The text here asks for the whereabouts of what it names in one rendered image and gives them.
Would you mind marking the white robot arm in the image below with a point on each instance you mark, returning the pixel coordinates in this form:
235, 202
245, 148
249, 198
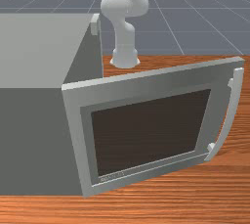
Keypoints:
124, 22

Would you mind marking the grey microwave oven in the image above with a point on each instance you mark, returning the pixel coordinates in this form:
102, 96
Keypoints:
35, 110

